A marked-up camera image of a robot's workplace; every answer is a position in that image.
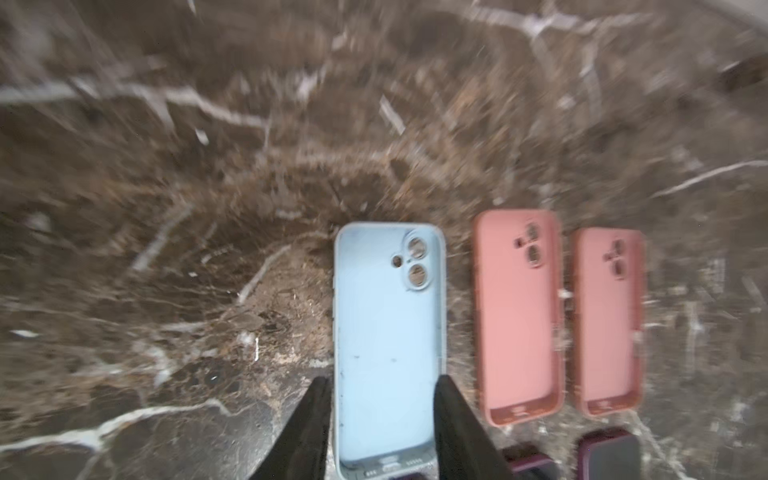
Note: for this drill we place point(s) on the purple smartphone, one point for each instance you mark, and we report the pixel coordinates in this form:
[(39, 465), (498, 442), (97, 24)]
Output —
[(609, 454)]

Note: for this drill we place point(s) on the phone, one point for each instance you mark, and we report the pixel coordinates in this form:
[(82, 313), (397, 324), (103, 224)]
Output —
[(411, 476), (528, 462)]

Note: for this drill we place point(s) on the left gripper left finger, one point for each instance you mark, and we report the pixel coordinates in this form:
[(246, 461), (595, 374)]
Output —
[(300, 451)]

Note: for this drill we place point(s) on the light blue phone case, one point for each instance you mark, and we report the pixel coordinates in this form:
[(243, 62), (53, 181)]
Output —
[(389, 333)]

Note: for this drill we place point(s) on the pink phone case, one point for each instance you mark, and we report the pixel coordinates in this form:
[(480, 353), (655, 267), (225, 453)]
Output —
[(609, 273), (517, 259)]

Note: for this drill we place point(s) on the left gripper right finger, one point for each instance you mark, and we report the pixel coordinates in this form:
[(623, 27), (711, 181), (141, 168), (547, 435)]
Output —
[(464, 450)]

